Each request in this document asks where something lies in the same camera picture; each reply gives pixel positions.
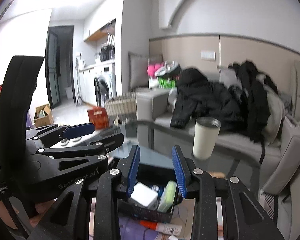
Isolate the white bottle orange cap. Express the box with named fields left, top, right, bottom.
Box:
left=140, top=220, right=182, bottom=236

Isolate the translucent green pill case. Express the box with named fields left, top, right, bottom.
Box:
left=157, top=180, right=177, bottom=212

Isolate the blue plastic bottle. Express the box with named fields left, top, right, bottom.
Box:
left=151, top=185, right=165, bottom=198

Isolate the cardboard box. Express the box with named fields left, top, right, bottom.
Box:
left=34, top=104, right=53, bottom=128

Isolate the red gift box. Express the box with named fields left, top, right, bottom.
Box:
left=87, top=107, right=109, bottom=130

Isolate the grey sofa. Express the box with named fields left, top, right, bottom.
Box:
left=135, top=60, right=300, bottom=240

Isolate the black framed door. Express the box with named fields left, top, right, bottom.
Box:
left=45, top=25, right=76, bottom=109

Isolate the anime print desk mat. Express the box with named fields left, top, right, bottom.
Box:
left=119, top=199, right=194, bottom=239

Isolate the wicker basket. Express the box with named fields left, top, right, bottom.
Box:
left=104, top=93, right=137, bottom=117

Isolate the white charger in box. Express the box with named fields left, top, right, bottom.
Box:
left=129, top=182, right=158, bottom=210

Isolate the washing machine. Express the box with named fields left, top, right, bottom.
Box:
left=94, top=62, right=116, bottom=107

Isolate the black storage box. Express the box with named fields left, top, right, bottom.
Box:
left=117, top=164, right=180, bottom=223

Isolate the white cup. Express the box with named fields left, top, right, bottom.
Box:
left=192, top=117, right=221, bottom=160

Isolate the microwave oven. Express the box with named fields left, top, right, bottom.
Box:
left=100, top=45, right=115, bottom=62

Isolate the grey cushion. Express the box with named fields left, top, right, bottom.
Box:
left=128, top=52, right=163, bottom=91

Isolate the pink plush toy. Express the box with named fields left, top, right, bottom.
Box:
left=147, top=62, right=164, bottom=78

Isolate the green bag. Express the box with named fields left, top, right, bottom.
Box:
left=158, top=77, right=177, bottom=89

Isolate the black jacket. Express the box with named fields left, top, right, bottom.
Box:
left=170, top=68, right=244, bottom=132

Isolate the black clothes pile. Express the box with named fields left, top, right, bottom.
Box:
left=228, top=61, right=277, bottom=142

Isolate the black white helmet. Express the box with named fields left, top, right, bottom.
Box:
left=155, top=61, right=181, bottom=79

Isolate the wall switch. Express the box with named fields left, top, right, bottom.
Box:
left=200, top=51, right=216, bottom=61

